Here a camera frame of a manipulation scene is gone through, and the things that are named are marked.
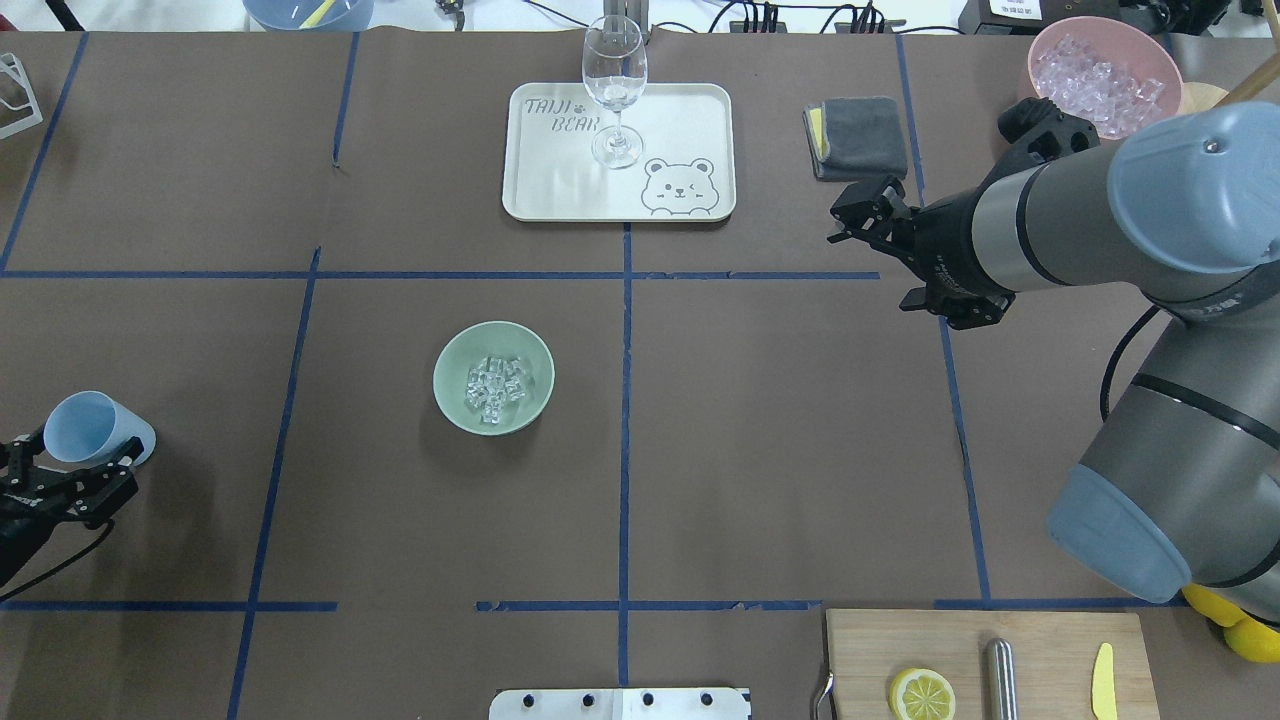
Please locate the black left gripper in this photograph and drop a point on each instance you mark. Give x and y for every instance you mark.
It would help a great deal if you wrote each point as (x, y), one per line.
(22, 532)

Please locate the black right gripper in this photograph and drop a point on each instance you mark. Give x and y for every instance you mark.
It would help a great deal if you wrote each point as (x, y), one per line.
(946, 240)

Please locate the light blue plastic cup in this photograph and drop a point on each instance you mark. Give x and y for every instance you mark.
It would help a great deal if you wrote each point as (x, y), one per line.
(89, 426)

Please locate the mint green bowl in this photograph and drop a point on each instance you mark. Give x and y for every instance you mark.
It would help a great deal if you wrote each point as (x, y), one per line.
(467, 348)

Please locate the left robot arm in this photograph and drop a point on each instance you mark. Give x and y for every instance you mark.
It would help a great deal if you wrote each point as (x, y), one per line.
(14, 558)

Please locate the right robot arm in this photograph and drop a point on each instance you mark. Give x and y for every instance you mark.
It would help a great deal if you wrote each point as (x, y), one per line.
(1176, 489)

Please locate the pink bowl with ice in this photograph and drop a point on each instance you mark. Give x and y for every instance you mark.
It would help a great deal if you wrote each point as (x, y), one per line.
(1104, 71)

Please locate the ice cubes in green bowl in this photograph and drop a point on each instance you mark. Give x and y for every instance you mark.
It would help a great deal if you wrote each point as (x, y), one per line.
(495, 387)

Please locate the blue bowl with fork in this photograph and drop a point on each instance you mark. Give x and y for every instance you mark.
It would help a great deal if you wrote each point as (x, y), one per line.
(311, 16)

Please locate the grey folded cloth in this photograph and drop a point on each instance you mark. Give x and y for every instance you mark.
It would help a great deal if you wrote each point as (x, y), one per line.
(853, 138)

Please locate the clear wine glass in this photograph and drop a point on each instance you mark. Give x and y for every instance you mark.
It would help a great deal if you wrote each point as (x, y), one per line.
(614, 70)

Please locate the wooden cutting board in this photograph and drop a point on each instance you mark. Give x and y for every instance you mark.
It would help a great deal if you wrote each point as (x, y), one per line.
(1053, 655)

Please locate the lemon half slice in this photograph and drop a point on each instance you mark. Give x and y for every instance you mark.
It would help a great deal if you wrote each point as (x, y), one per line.
(921, 693)

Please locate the yellow lemon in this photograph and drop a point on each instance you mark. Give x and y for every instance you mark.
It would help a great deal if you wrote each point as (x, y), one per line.
(1212, 606)
(1253, 641)

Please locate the yellow plastic knife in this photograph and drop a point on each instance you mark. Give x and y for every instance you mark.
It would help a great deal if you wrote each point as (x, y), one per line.
(1103, 688)

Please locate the white wire cup rack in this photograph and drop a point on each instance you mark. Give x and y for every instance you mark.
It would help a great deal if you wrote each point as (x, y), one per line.
(19, 105)

